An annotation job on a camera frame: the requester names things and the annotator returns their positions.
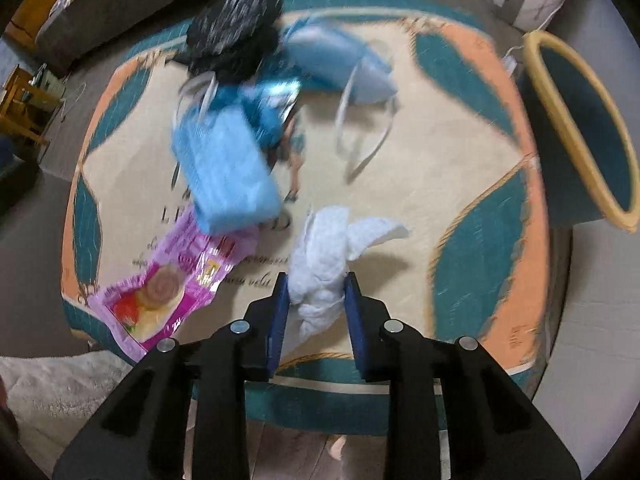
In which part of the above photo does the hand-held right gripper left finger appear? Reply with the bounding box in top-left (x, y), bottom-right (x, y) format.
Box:
top-left (51, 272), bottom-right (292, 480)

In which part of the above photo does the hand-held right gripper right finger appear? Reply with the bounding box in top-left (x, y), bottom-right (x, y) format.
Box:
top-left (343, 271), bottom-right (582, 480)

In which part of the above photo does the white tissue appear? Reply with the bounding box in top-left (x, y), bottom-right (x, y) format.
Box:
top-left (288, 204), bottom-right (411, 344)

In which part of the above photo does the blue glove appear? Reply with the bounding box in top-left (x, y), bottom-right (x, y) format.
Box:
top-left (220, 77), bottom-right (304, 154)

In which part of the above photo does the teal bin with yellow rim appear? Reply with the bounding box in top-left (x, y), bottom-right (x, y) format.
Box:
top-left (520, 30), bottom-right (640, 234)

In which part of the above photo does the pink snack wrapper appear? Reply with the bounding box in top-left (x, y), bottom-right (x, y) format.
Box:
top-left (87, 207), bottom-right (261, 364)

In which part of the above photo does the white fluffy rug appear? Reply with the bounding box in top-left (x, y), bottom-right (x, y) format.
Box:
top-left (0, 349), bottom-right (142, 477)

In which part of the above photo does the light blue tissue pack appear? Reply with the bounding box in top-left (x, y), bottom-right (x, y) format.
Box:
top-left (171, 72), bottom-right (282, 236)

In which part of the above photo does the teal orange patterned mat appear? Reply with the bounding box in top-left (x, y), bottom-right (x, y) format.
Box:
top-left (60, 0), bottom-right (557, 436)

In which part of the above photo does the white power adapter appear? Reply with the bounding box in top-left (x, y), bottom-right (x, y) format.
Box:
top-left (502, 44), bottom-right (524, 74)

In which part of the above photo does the wooden nightstand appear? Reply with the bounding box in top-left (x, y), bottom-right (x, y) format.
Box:
top-left (0, 64), bottom-right (67, 147)

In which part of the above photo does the blue face mask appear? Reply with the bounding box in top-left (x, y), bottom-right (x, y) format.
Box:
top-left (282, 15), bottom-right (399, 182)

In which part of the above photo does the pale green container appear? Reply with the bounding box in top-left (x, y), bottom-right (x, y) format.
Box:
top-left (34, 67), bottom-right (67, 97)

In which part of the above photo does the black plastic bag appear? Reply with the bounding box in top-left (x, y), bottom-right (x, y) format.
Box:
top-left (186, 0), bottom-right (285, 87)

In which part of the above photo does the white purifier power cable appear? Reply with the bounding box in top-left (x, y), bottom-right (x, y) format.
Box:
top-left (500, 0), bottom-right (563, 61)

